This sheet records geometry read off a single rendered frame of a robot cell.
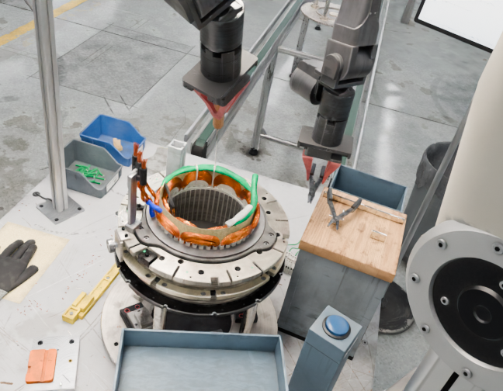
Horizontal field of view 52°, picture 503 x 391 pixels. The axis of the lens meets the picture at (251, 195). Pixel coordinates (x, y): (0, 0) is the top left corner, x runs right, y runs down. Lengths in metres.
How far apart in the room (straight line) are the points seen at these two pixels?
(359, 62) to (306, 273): 0.43
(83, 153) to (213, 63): 0.94
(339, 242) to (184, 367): 0.39
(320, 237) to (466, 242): 0.61
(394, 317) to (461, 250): 1.98
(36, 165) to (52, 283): 1.72
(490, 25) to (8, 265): 1.44
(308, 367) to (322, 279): 0.19
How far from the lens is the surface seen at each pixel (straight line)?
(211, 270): 0.87
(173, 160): 1.00
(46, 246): 1.36
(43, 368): 1.12
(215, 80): 0.73
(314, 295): 1.11
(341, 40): 0.90
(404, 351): 2.35
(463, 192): 0.43
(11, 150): 3.08
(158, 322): 1.00
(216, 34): 0.68
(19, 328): 1.21
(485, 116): 0.38
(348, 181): 1.27
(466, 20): 1.74
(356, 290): 1.07
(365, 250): 1.04
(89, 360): 1.14
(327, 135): 0.96
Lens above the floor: 1.73
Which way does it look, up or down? 38 degrees down
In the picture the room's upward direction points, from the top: 12 degrees clockwise
